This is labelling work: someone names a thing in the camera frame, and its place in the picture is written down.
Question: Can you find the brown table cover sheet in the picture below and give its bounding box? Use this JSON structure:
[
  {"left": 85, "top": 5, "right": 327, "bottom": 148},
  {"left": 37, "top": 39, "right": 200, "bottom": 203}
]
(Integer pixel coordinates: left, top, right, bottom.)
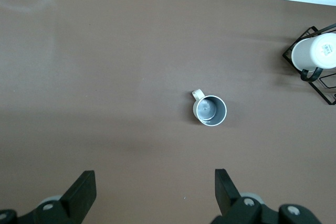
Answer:
[{"left": 0, "top": 0, "right": 336, "bottom": 224}]

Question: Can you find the black wire rack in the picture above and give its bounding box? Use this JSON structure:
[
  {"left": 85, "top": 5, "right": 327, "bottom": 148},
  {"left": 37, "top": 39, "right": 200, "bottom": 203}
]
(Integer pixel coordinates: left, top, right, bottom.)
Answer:
[{"left": 282, "top": 22, "right": 336, "bottom": 105}]

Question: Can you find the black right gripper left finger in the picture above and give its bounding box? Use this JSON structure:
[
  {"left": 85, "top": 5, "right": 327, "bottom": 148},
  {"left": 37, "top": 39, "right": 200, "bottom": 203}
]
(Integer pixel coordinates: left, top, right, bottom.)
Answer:
[{"left": 0, "top": 170, "right": 97, "bottom": 224}]

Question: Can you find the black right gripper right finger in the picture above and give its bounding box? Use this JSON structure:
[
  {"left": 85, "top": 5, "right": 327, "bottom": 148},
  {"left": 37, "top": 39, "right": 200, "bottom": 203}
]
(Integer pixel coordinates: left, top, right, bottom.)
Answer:
[{"left": 212, "top": 168, "right": 322, "bottom": 224}]

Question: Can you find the grey ribbed cup with handle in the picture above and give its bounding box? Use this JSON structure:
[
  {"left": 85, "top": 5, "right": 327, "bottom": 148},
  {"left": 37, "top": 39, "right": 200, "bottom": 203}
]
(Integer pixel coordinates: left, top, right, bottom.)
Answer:
[{"left": 191, "top": 89, "right": 227, "bottom": 127}]

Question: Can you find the white mug with black handle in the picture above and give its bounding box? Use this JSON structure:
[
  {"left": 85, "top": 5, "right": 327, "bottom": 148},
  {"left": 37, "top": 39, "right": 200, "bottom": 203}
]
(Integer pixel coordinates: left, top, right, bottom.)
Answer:
[{"left": 290, "top": 33, "right": 336, "bottom": 82}]

